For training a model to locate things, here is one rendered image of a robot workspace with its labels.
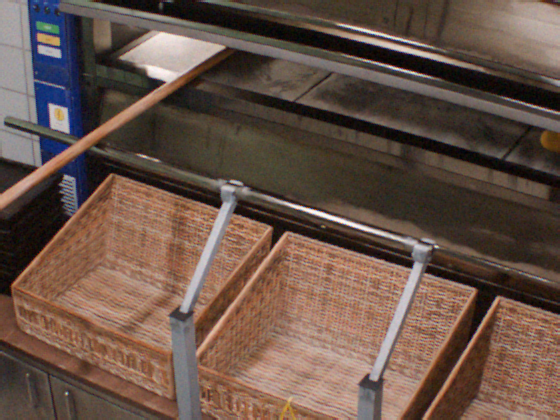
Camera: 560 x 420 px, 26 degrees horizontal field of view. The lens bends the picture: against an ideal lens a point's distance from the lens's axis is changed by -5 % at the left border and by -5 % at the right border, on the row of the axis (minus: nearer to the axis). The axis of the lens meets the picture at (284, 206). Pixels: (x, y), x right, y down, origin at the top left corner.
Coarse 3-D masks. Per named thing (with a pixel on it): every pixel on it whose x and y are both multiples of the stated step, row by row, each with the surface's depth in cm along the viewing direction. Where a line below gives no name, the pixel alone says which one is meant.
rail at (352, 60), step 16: (64, 0) 314; (80, 0) 311; (144, 16) 302; (160, 16) 299; (208, 32) 293; (224, 32) 291; (240, 32) 288; (288, 48) 283; (304, 48) 281; (320, 48) 279; (352, 64) 275; (368, 64) 273; (384, 64) 272; (416, 80) 268; (432, 80) 266; (448, 80) 265; (480, 96) 261; (496, 96) 259; (544, 112) 254
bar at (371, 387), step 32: (32, 128) 308; (128, 160) 293; (224, 192) 280; (256, 192) 278; (224, 224) 281; (352, 224) 266; (416, 256) 259; (192, 288) 278; (416, 288) 260; (192, 320) 277; (192, 352) 281; (384, 352) 256; (192, 384) 285; (192, 416) 289
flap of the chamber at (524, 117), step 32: (96, 0) 320; (128, 0) 323; (192, 32) 295; (256, 32) 298; (288, 32) 301; (320, 64) 280; (416, 64) 284; (448, 96) 265; (512, 96) 268; (544, 96) 272; (544, 128) 255
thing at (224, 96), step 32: (96, 64) 338; (128, 64) 337; (192, 96) 325; (224, 96) 319; (256, 96) 318; (320, 128) 307; (352, 128) 302; (384, 128) 302; (416, 160) 296; (448, 160) 291; (480, 160) 288; (544, 192) 280
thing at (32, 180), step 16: (224, 48) 337; (208, 64) 330; (176, 80) 320; (160, 96) 315; (128, 112) 305; (112, 128) 300; (80, 144) 292; (64, 160) 287; (32, 176) 279; (48, 176) 283; (16, 192) 274; (0, 208) 270
